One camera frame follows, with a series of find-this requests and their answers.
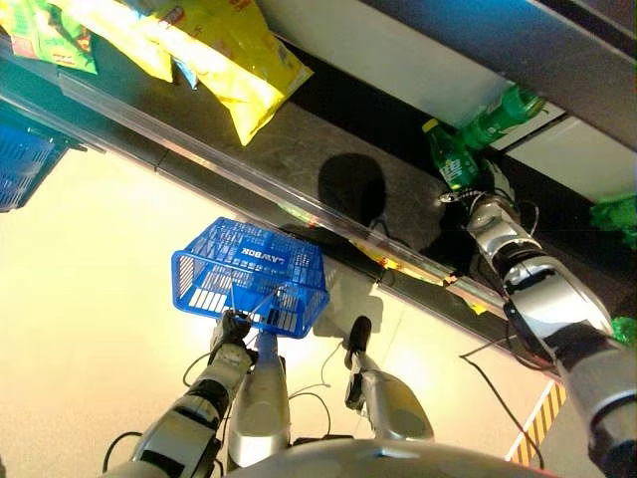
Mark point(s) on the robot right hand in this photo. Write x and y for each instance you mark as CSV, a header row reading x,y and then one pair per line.
x,y
500,186

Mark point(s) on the grey metal shelf board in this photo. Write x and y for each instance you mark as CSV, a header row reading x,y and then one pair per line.
x,y
547,45

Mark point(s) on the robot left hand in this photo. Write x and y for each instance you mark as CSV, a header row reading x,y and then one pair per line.
x,y
231,328

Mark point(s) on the robot right leg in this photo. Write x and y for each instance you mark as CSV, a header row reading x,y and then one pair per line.
x,y
393,406

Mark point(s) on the dark shelf board with rail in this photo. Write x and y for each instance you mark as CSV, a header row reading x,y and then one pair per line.
x,y
288,144

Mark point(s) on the blue plastic basket white print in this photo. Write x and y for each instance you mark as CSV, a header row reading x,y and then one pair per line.
x,y
259,271

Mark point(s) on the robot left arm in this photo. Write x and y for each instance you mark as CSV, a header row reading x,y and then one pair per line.
x,y
189,423

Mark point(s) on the small blue snack bag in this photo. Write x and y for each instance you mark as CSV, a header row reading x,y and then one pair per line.
x,y
188,74

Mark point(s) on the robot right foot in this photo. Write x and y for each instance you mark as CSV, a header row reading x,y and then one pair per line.
x,y
360,332

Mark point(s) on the large yellow snack bag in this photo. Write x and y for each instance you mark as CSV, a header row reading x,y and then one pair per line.
x,y
234,65

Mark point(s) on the green soda bottle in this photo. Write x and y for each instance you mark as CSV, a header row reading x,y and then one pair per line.
x,y
502,117

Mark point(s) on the yellow black hazard tape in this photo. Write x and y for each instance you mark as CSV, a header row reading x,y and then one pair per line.
x,y
540,420

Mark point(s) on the green bottle yellow cap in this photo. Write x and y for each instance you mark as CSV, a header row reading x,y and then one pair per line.
x,y
450,162

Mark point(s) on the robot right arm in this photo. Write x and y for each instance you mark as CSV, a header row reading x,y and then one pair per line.
x,y
552,299

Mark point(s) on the robot silver torso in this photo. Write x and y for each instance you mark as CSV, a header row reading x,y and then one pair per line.
x,y
378,460

